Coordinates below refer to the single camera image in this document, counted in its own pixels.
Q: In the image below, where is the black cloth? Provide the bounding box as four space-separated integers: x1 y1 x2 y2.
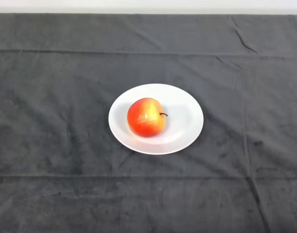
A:
0 13 297 233

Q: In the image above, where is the red and yellow apple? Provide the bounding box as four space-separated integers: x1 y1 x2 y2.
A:
127 97 169 138

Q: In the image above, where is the white round plate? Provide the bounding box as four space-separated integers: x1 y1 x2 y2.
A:
108 83 204 155

